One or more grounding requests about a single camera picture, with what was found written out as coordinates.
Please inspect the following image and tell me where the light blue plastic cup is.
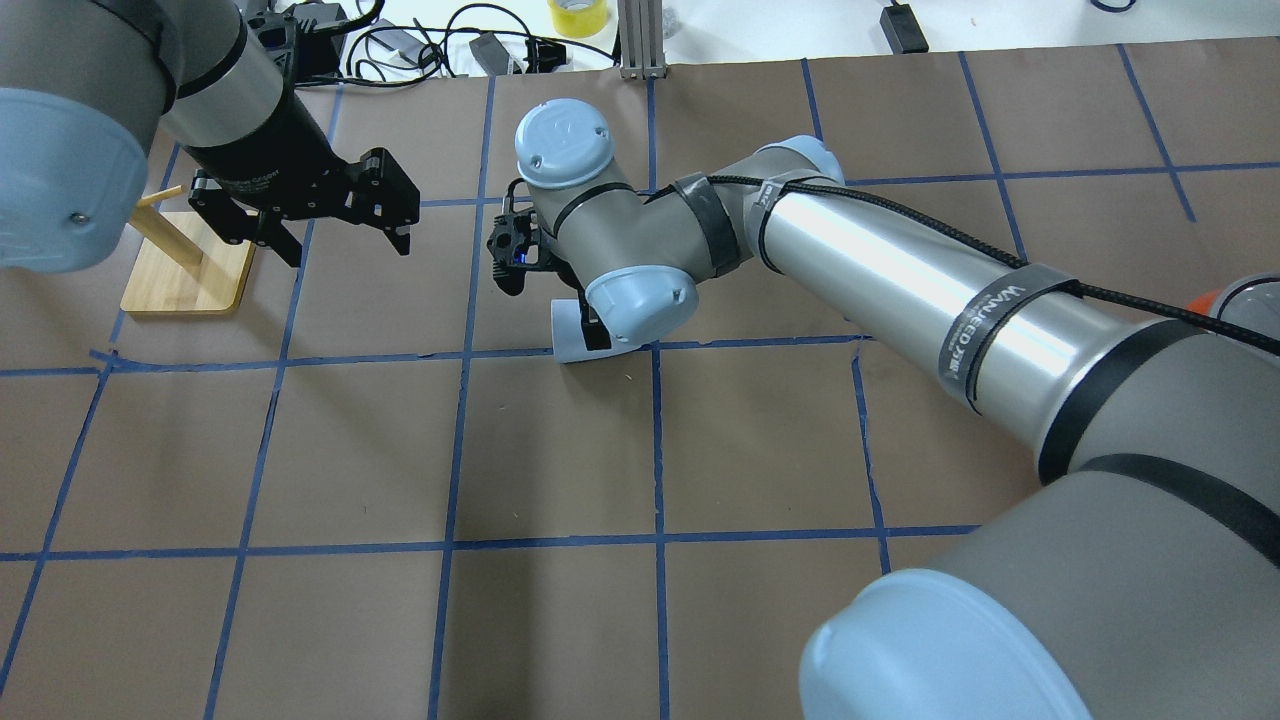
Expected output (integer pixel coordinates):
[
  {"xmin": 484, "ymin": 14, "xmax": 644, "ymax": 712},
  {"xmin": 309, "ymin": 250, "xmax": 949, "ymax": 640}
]
[{"xmin": 550, "ymin": 299, "xmax": 644, "ymax": 364}]

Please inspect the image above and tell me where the aluminium frame post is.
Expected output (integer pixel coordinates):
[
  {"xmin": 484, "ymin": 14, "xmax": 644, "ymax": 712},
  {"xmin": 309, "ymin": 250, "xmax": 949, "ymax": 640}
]
[{"xmin": 616, "ymin": 0, "xmax": 668, "ymax": 81}]

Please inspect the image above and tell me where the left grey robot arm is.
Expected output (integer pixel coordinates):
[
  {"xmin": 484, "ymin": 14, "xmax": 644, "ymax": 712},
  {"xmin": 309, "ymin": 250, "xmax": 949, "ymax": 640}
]
[{"xmin": 1, "ymin": 1, "xmax": 421, "ymax": 273}]

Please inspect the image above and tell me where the wooden mug stand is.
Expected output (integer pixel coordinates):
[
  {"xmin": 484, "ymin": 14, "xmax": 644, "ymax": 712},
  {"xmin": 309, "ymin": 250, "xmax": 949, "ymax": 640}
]
[{"xmin": 120, "ymin": 184, "xmax": 255, "ymax": 316}]

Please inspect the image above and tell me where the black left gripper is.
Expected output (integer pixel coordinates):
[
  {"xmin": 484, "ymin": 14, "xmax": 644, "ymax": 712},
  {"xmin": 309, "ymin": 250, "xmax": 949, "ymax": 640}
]
[{"xmin": 187, "ymin": 95, "xmax": 421, "ymax": 269}]

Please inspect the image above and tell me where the black power adapter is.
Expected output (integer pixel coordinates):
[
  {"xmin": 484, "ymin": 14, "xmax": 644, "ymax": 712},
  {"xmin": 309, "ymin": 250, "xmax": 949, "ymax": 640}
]
[{"xmin": 879, "ymin": 1, "xmax": 931, "ymax": 55}]

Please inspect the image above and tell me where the orange can with grey lid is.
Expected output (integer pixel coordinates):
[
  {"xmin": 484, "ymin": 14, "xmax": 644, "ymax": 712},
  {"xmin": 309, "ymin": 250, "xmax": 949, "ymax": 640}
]
[{"xmin": 1185, "ymin": 288, "xmax": 1222, "ymax": 316}]

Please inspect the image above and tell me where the yellow tape roll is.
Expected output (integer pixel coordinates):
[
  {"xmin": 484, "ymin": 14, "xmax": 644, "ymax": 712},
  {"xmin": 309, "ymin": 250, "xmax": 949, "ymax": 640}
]
[{"xmin": 547, "ymin": 0, "xmax": 609, "ymax": 40}]

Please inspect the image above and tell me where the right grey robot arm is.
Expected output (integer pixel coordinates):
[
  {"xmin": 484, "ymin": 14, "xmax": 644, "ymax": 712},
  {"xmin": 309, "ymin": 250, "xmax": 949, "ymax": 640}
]
[{"xmin": 515, "ymin": 97, "xmax": 1279, "ymax": 719}]

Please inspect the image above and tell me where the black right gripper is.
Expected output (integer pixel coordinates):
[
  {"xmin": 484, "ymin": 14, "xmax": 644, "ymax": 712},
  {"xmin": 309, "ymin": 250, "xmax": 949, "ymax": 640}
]
[{"xmin": 538, "ymin": 225, "xmax": 613, "ymax": 352}]

